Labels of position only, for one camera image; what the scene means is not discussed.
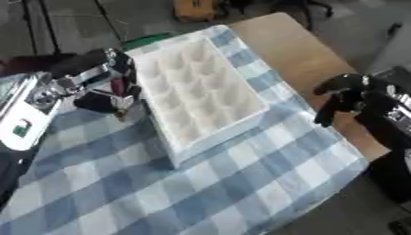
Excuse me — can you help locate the black cable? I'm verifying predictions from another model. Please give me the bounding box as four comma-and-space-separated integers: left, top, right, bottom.
93, 0, 126, 44

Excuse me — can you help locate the black chair base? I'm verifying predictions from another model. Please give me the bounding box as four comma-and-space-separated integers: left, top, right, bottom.
223, 0, 336, 31

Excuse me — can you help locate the black tripod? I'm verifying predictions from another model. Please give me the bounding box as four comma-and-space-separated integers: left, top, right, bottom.
19, 0, 63, 57

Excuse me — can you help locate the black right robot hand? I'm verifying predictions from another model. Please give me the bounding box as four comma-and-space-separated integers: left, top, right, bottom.
311, 73, 402, 129

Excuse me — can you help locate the green flat object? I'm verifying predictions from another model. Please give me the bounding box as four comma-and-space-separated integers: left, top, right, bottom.
120, 32, 180, 51

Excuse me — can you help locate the orange case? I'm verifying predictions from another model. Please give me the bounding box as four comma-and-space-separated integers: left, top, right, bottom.
172, 0, 224, 23

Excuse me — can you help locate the white compartment tray box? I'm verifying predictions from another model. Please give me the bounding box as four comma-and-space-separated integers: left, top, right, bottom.
127, 28, 273, 170

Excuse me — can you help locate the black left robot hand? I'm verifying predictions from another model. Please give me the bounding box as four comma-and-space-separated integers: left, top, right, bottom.
50, 48, 145, 122

